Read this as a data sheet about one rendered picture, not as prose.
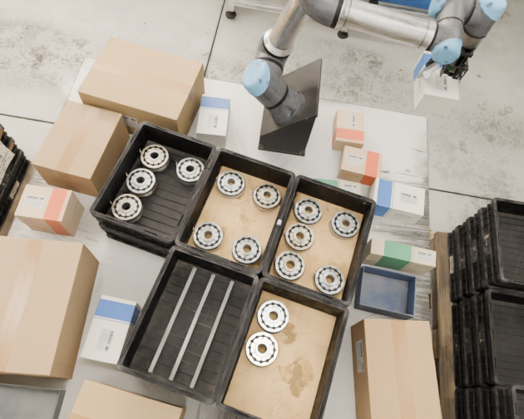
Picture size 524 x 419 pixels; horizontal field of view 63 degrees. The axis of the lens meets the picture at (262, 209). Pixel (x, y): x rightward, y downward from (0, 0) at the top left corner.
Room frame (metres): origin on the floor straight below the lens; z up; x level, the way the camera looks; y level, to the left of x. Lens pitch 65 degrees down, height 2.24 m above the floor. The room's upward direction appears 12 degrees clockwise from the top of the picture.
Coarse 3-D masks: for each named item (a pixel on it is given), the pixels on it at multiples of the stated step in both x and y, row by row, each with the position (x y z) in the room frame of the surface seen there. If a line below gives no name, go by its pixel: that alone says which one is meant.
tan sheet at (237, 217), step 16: (208, 208) 0.62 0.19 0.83; (224, 208) 0.63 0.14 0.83; (240, 208) 0.65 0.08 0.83; (256, 208) 0.66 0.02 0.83; (224, 224) 0.57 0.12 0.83; (240, 224) 0.58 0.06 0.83; (256, 224) 0.59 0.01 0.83; (272, 224) 0.61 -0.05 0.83; (192, 240) 0.49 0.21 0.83; (224, 240) 0.51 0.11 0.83; (224, 256) 0.45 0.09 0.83
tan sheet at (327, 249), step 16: (336, 208) 0.73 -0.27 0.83; (288, 224) 0.62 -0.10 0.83; (320, 224) 0.65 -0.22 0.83; (320, 240) 0.58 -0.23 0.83; (336, 240) 0.60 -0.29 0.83; (352, 240) 0.61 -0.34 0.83; (304, 256) 0.51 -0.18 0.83; (320, 256) 0.53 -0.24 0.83; (336, 256) 0.54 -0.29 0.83; (352, 256) 0.55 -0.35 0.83; (272, 272) 0.43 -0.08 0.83; (304, 272) 0.46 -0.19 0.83
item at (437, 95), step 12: (420, 60) 1.24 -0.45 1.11; (420, 84) 1.13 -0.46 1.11; (432, 84) 1.11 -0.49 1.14; (444, 84) 1.12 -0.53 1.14; (456, 84) 1.13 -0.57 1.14; (420, 96) 1.08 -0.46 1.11; (432, 96) 1.06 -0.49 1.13; (444, 96) 1.07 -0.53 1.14; (456, 96) 1.08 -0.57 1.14; (420, 108) 1.06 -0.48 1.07; (432, 108) 1.06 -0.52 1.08; (444, 108) 1.06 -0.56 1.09
